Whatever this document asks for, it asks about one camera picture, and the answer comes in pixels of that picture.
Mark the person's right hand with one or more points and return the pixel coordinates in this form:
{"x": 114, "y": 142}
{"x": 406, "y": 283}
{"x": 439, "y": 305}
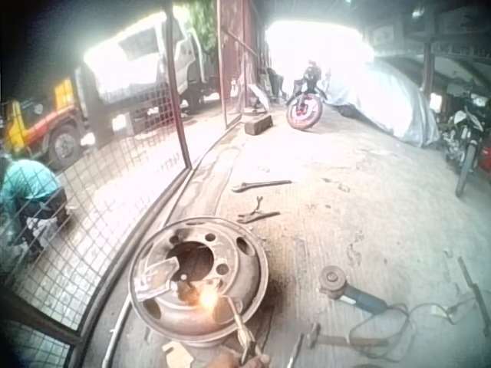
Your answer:
{"x": 225, "y": 360}

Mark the person's right fingers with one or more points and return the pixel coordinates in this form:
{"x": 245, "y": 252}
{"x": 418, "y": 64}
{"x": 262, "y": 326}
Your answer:
{"x": 262, "y": 359}

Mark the metal welding electrode holder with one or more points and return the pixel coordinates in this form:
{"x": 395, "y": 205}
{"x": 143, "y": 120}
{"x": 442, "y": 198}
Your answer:
{"x": 242, "y": 332}

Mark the metal chisel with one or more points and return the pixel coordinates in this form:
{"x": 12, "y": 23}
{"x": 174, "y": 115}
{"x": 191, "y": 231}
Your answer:
{"x": 295, "y": 349}

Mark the flat cardboard piece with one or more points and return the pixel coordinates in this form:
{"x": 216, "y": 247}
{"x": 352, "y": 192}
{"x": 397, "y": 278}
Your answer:
{"x": 177, "y": 353}

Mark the rusty steel wheel rim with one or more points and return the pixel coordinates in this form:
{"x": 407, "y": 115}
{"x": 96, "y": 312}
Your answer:
{"x": 199, "y": 281}

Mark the blue angle grinder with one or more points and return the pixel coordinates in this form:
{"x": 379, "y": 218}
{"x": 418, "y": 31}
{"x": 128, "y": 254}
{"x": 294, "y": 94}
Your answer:
{"x": 347, "y": 290}

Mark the shiny bent metal plate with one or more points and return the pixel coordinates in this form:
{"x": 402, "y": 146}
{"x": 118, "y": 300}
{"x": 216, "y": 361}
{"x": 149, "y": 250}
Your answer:
{"x": 156, "y": 276}

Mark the dark metal pliers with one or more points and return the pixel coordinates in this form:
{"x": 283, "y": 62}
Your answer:
{"x": 254, "y": 213}

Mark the long adjustable wrench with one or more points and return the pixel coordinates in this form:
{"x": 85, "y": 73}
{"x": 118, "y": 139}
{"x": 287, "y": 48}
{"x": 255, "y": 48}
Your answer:
{"x": 260, "y": 185}

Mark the thin metal rod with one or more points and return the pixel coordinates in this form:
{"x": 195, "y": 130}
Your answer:
{"x": 472, "y": 285}

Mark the dark wooden block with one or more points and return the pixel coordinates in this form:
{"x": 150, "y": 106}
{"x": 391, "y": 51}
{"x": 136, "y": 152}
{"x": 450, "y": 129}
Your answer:
{"x": 259, "y": 124}

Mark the motorcycle with red wheel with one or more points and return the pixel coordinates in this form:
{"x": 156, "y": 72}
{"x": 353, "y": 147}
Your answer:
{"x": 305, "y": 101}

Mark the folded white umbrella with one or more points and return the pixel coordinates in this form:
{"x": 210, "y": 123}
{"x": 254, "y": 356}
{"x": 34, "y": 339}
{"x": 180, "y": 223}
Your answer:
{"x": 259, "y": 96}

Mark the car under grey cover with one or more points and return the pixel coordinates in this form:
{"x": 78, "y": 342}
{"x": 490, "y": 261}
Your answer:
{"x": 387, "y": 103}

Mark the parked white black motorcycle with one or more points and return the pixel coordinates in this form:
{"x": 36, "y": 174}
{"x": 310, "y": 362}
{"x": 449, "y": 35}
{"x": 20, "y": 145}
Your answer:
{"x": 464, "y": 130}

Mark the white truck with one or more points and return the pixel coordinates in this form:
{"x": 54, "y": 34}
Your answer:
{"x": 149, "y": 73}

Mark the red and yellow truck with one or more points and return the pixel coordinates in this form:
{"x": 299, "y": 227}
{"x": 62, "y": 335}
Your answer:
{"x": 42, "y": 122}

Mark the red metal gate frame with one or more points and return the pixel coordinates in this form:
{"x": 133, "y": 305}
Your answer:
{"x": 236, "y": 61}

